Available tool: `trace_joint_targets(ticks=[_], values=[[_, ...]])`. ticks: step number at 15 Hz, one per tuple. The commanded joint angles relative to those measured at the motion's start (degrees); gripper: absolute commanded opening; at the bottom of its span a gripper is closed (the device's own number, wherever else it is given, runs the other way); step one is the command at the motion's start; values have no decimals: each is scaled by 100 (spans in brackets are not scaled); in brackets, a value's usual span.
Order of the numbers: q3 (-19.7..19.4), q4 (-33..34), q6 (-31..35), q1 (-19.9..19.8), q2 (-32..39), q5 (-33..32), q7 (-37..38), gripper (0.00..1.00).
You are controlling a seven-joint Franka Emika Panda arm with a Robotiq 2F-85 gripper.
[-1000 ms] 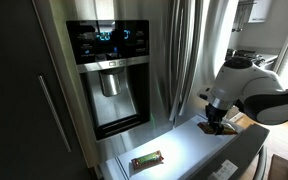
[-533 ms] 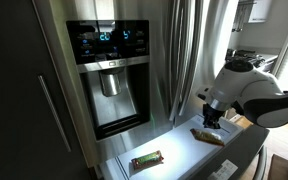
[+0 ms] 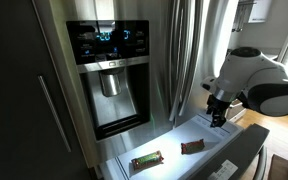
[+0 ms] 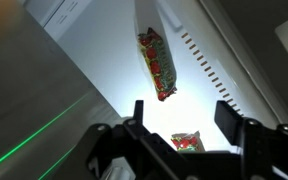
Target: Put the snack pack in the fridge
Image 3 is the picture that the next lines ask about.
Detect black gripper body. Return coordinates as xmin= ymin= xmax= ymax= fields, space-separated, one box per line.
xmin=206 ymin=94 xmax=234 ymax=118

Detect open fridge drawer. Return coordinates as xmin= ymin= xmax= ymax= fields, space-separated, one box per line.
xmin=96 ymin=112 xmax=272 ymax=180

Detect plain steel fridge door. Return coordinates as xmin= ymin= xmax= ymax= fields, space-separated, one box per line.
xmin=180 ymin=0 xmax=240 ymax=119

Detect steel fridge door with dispenser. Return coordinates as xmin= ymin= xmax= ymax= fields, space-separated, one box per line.
xmin=32 ymin=0 xmax=185 ymax=169

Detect green snack pack red ends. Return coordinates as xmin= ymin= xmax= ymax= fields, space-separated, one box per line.
xmin=130 ymin=150 xmax=165 ymax=172

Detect white label on drawer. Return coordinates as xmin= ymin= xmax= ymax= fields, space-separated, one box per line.
xmin=206 ymin=159 xmax=240 ymax=180

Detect brown wooden furniture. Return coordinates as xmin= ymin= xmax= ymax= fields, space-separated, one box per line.
xmin=267 ymin=153 xmax=288 ymax=180

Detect black dispenser control panel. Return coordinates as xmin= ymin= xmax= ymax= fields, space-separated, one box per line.
xmin=65 ymin=19 xmax=151 ymax=66

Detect dark tall cabinet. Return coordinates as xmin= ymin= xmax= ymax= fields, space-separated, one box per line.
xmin=0 ymin=0 xmax=97 ymax=180

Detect white stool frame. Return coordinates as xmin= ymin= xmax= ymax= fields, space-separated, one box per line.
xmin=224 ymin=99 xmax=249 ymax=124

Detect curved steel door handle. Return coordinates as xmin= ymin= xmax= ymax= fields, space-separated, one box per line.
xmin=168 ymin=0 xmax=189 ymax=122
xmin=177 ymin=0 xmax=206 ymax=118

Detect steel drawer handle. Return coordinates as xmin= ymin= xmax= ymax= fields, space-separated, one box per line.
xmin=252 ymin=145 xmax=269 ymax=180

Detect white wall appliance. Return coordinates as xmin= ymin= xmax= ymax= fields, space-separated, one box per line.
xmin=232 ymin=0 xmax=274 ymax=33

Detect steel cabinet handle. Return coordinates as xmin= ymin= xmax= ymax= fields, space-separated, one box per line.
xmin=37 ymin=74 xmax=73 ymax=154

